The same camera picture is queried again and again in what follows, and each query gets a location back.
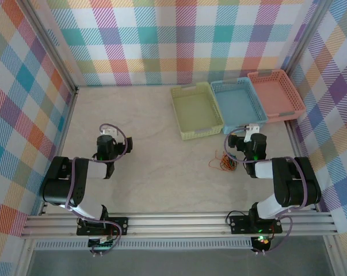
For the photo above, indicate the blue plastic basket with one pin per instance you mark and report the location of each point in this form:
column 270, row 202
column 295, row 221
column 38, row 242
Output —
column 239, row 103

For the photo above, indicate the green plastic basket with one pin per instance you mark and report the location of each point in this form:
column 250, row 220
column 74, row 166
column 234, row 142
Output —
column 196, row 112

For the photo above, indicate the pink plastic basket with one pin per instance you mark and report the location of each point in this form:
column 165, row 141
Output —
column 275, row 92

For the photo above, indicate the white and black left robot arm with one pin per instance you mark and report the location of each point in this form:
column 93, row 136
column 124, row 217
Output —
column 56, row 189

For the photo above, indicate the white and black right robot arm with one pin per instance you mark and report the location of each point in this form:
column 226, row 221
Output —
column 294, row 184

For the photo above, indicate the right controller board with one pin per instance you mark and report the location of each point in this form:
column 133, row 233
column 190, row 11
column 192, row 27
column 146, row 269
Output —
column 261, row 240

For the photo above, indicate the controller board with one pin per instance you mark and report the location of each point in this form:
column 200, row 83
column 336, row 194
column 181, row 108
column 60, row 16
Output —
column 261, row 240
column 101, row 243

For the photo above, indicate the left controller board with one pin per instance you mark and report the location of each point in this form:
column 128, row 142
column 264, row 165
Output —
column 101, row 243

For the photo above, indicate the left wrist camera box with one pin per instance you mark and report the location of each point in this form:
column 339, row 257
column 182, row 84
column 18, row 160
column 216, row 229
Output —
column 108, row 131

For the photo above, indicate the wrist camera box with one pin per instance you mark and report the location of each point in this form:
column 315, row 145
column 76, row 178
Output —
column 252, row 130
column 108, row 131

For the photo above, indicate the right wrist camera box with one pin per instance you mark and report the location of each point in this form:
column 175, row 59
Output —
column 252, row 130

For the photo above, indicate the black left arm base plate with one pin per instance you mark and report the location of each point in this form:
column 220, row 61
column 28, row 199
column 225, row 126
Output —
column 121, row 225

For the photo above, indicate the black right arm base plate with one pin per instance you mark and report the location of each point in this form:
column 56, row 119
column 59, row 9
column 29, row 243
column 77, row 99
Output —
column 239, row 224

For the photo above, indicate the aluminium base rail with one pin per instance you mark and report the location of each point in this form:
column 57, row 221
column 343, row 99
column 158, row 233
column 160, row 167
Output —
column 176, row 225

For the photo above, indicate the aluminium right frame post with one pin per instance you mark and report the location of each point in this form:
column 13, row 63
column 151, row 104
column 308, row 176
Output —
column 302, row 37

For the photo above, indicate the aluminium frame post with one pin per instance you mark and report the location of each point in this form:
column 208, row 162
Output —
column 49, row 43
column 302, row 37

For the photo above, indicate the aluminium left frame post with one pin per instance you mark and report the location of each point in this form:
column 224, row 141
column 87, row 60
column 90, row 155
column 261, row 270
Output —
column 49, row 43

